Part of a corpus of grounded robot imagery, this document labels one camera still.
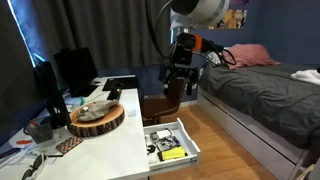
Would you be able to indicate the black sunglasses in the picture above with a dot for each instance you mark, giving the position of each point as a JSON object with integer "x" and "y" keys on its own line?
{"x": 36, "y": 168}

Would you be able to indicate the bed with grey blanket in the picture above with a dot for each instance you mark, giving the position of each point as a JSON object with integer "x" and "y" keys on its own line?
{"x": 274, "y": 116}

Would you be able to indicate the round wooden log slab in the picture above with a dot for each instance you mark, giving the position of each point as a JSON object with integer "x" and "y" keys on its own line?
{"x": 105, "y": 124}

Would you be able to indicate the black mesh pen cup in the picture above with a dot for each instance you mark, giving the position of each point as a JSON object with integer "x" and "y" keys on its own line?
{"x": 40, "y": 131}

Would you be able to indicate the zigzag patterned coaster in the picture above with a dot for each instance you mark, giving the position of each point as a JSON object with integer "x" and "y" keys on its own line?
{"x": 67, "y": 145}

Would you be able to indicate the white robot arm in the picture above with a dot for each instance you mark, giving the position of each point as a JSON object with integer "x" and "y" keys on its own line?
{"x": 184, "y": 14}

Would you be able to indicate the white cloth on bed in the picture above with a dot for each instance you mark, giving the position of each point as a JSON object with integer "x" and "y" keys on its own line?
{"x": 311, "y": 76}

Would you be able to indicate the black smartphone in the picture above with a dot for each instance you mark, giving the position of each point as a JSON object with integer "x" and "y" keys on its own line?
{"x": 114, "y": 94}

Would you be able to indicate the yellow box in drawer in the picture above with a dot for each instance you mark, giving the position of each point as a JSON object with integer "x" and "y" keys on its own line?
{"x": 176, "y": 152}

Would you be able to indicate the black computer monitor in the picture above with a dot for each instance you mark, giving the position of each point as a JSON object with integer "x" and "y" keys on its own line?
{"x": 78, "y": 70}

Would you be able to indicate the brown leather chair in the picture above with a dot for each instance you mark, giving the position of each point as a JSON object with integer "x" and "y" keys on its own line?
{"x": 166, "y": 103}

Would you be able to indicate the white desk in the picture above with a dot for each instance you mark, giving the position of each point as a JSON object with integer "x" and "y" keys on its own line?
{"x": 120, "y": 154}

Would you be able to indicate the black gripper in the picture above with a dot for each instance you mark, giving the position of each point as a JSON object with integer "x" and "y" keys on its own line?
{"x": 180, "y": 62}

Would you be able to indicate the dark grey curtain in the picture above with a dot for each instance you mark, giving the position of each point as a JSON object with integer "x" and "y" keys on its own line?
{"x": 115, "y": 31}

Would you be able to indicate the basketball wall poster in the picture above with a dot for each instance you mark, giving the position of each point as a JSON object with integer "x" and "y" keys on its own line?
{"x": 232, "y": 20}

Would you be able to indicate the white open drawer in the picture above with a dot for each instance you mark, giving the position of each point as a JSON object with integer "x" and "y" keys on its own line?
{"x": 178, "y": 138}

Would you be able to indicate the black mouse pad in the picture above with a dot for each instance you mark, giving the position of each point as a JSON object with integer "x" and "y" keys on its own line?
{"x": 121, "y": 83}

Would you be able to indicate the pink pillow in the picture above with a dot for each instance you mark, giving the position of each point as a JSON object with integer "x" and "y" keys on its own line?
{"x": 247, "y": 55}

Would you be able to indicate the black item in drawer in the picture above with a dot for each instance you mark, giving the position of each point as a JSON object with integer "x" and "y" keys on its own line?
{"x": 151, "y": 149}

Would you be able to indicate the grey cap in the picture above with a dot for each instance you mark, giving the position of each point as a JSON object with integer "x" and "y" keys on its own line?
{"x": 95, "y": 110}

